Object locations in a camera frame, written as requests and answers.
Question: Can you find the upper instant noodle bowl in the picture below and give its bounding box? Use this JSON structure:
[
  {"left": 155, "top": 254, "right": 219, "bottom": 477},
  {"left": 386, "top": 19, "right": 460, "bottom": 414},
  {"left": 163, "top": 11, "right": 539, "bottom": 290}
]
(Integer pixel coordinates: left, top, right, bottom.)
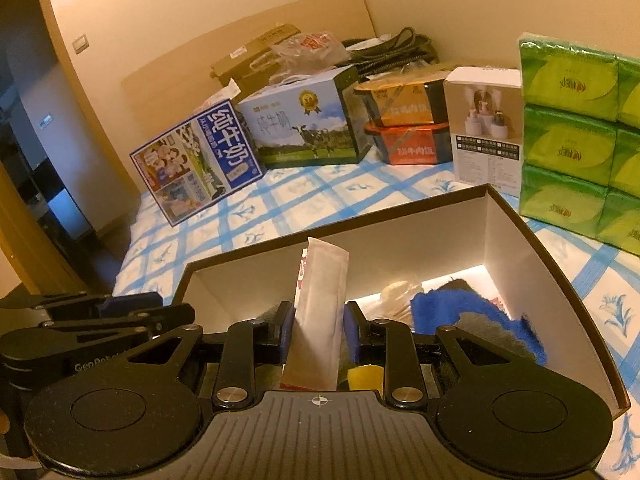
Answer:
[{"left": 355, "top": 79, "right": 448, "bottom": 127}]

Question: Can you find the dark green strap bag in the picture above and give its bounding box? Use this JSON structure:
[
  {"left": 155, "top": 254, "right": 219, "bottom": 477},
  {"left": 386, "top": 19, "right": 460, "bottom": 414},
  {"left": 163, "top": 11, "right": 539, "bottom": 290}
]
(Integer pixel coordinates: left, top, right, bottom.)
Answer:
[{"left": 349, "top": 27, "right": 439, "bottom": 78}]

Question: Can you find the white humidifier product box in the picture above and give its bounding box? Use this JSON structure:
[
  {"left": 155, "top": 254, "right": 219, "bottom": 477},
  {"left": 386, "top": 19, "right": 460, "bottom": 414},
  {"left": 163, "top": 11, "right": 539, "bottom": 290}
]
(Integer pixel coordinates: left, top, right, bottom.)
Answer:
[{"left": 444, "top": 66, "right": 524, "bottom": 197}]

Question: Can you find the clear plastic bag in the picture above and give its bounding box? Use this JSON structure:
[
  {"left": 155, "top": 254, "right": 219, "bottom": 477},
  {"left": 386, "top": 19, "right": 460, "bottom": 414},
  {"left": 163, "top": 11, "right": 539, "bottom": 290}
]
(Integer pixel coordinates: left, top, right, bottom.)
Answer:
[{"left": 271, "top": 32, "right": 350, "bottom": 77}]

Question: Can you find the wooden headboard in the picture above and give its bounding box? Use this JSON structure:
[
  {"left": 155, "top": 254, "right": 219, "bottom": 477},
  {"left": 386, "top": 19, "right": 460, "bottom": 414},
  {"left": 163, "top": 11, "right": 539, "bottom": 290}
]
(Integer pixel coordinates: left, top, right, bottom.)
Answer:
[{"left": 122, "top": 0, "right": 374, "bottom": 142}]

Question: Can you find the flat brown cardboard box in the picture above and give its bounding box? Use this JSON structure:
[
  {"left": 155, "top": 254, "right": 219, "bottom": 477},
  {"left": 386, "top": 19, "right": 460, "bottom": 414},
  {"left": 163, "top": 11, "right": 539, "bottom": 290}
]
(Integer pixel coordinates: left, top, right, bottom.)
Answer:
[{"left": 210, "top": 24, "right": 300, "bottom": 102}]

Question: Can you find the white paper sachet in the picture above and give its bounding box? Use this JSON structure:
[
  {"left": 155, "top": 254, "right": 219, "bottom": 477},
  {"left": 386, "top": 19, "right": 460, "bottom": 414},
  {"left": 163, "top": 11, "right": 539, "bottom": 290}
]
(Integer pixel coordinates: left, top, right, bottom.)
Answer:
[{"left": 281, "top": 237, "right": 349, "bottom": 391}]

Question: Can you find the lower red noodle bowl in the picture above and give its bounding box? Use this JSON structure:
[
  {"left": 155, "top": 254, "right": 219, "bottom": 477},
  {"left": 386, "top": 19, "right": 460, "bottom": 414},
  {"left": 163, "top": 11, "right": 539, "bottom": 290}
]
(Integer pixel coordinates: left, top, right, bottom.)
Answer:
[{"left": 364, "top": 122, "right": 452, "bottom": 166}]

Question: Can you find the green tissue pack bundle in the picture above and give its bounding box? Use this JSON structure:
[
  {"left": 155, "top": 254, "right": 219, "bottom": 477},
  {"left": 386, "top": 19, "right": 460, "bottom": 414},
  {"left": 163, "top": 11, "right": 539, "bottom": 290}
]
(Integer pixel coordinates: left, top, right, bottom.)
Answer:
[{"left": 518, "top": 35, "right": 639, "bottom": 254}]

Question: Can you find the grey knit sock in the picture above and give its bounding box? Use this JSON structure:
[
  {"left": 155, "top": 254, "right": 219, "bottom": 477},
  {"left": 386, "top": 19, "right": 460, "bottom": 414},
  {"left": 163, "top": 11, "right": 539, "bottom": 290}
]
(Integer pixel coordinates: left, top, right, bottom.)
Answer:
[{"left": 252, "top": 307, "right": 285, "bottom": 337}]

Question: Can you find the blue cartoon milk carton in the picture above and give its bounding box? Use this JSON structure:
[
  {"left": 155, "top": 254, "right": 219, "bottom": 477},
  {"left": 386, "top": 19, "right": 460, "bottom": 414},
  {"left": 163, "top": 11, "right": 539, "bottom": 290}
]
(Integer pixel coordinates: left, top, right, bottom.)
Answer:
[{"left": 130, "top": 99, "right": 265, "bottom": 226}]

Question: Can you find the blue checkered bed sheet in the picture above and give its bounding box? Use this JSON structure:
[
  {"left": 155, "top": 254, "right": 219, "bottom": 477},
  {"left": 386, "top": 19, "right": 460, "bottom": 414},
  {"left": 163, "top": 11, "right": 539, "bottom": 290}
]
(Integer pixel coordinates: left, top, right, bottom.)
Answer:
[{"left": 113, "top": 151, "right": 639, "bottom": 479}]

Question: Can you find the wooden door frame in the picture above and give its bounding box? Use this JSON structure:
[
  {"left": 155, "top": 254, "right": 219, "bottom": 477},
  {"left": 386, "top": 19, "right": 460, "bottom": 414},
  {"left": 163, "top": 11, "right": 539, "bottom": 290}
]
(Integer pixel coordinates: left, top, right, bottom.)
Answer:
[{"left": 1, "top": 0, "right": 140, "bottom": 292}]

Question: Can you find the dark brown open box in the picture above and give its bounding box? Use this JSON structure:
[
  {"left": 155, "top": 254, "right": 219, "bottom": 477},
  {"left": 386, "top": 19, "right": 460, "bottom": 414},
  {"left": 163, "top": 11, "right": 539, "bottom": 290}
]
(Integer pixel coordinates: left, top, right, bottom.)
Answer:
[{"left": 172, "top": 184, "right": 631, "bottom": 417}]

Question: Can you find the yellow green sponge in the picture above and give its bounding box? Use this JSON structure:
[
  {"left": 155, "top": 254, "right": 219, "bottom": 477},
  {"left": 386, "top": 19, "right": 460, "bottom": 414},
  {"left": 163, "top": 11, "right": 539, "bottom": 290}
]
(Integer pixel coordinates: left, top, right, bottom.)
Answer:
[{"left": 347, "top": 364, "right": 384, "bottom": 396}]

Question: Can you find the cow picture milk box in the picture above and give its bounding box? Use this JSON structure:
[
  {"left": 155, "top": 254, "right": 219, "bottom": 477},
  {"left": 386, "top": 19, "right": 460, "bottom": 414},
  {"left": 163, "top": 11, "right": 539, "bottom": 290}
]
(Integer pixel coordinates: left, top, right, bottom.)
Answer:
[{"left": 238, "top": 65, "right": 371, "bottom": 169}]

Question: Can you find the blue grey fleece glove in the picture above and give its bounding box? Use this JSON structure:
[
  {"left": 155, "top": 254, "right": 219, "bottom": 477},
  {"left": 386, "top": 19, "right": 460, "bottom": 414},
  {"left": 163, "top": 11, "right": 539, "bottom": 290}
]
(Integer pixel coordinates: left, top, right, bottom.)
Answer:
[{"left": 410, "top": 287, "right": 548, "bottom": 365}]

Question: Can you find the wall light switch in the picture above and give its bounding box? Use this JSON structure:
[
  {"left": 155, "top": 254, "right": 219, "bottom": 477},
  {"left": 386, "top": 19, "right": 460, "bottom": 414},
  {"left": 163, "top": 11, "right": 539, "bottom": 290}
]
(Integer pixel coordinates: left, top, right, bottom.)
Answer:
[{"left": 72, "top": 35, "right": 89, "bottom": 54}]

